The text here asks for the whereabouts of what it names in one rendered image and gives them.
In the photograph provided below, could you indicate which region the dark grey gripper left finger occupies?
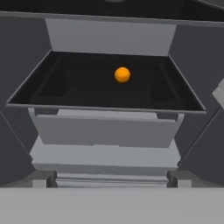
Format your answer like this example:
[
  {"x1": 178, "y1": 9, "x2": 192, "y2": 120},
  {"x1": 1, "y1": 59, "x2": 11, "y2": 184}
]
[{"x1": 0, "y1": 170, "x2": 58, "y2": 189}]

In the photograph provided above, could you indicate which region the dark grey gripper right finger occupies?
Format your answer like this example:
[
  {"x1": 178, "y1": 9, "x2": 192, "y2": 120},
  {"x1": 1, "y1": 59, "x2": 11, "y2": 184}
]
[{"x1": 166, "y1": 170, "x2": 224, "y2": 189}]

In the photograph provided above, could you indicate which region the pale grey fridge bottom drawer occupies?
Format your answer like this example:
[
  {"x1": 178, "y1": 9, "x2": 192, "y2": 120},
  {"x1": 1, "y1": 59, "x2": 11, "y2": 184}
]
[{"x1": 29, "y1": 135, "x2": 182, "y2": 188}]

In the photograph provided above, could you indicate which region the pale grey fridge door fitting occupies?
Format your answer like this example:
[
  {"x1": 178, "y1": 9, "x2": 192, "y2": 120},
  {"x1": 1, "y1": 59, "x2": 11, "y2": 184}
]
[{"x1": 212, "y1": 78, "x2": 224, "y2": 110}]

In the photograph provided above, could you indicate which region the black glass fridge shelf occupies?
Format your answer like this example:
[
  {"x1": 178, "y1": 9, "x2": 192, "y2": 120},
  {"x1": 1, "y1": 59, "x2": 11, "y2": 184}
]
[{"x1": 5, "y1": 49, "x2": 207, "y2": 116}]

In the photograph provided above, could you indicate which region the orange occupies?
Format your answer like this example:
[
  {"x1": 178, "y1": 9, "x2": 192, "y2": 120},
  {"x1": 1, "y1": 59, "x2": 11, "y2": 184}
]
[{"x1": 114, "y1": 66, "x2": 132, "y2": 84}]

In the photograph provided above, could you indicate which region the dark grey fridge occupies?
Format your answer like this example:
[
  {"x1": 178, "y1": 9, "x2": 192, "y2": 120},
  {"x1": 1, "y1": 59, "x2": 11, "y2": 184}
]
[{"x1": 0, "y1": 0, "x2": 224, "y2": 189}]

